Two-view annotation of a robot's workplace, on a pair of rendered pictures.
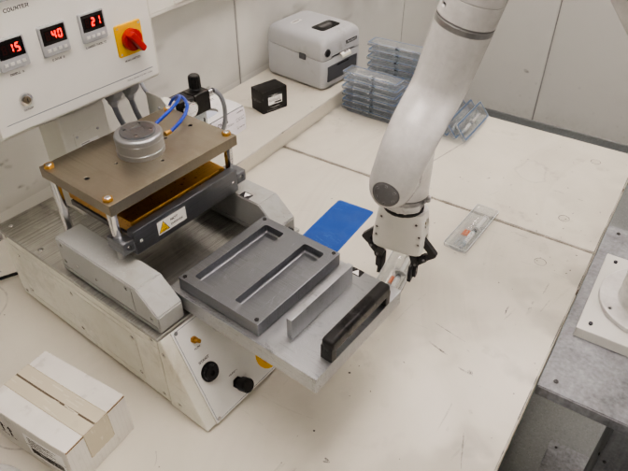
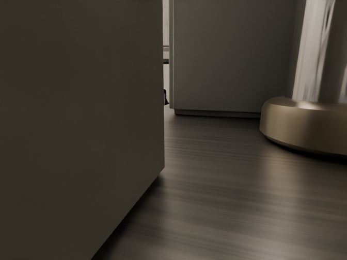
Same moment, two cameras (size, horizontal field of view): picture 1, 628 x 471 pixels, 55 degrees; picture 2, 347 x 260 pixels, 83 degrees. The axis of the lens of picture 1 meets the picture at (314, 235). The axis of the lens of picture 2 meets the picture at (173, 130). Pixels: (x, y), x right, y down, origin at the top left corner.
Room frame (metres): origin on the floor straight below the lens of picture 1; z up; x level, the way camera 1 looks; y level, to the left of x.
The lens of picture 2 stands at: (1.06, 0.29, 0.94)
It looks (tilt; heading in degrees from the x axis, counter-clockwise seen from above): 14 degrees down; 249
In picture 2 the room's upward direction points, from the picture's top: straight up
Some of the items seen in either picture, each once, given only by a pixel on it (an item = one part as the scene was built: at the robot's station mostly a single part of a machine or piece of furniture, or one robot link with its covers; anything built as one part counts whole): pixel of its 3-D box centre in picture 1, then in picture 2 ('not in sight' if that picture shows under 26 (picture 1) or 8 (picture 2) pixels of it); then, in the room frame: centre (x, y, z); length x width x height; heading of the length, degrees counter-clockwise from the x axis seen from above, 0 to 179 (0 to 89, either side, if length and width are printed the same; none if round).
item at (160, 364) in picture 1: (176, 268); not in sight; (0.89, 0.27, 0.84); 0.53 x 0.37 x 0.17; 52
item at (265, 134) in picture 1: (258, 114); not in sight; (1.65, 0.17, 0.77); 0.84 x 0.30 x 0.04; 147
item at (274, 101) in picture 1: (269, 96); not in sight; (1.66, 0.13, 0.83); 0.09 x 0.06 x 0.07; 129
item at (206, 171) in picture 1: (149, 170); not in sight; (0.88, 0.28, 1.07); 0.22 x 0.17 x 0.10; 142
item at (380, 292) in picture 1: (357, 319); not in sight; (0.60, -0.06, 0.99); 0.15 x 0.02 x 0.04; 142
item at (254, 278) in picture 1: (261, 270); not in sight; (0.72, 0.08, 0.98); 0.20 x 0.17 x 0.03; 142
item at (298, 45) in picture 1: (314, 48); not in sight; (1.91, 0.00, 0.88); 0.25 x 0.20 x 0.17; 51
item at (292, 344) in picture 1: (284, 288); not in sight; (0.69, 0.05, 0.97); 0.30 x 0.22 x 0.08; 52
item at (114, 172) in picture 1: (141, 152); not in sight; (0.91, 0.30, 1.08); 0.31 x 0.24 x 0.13; 142
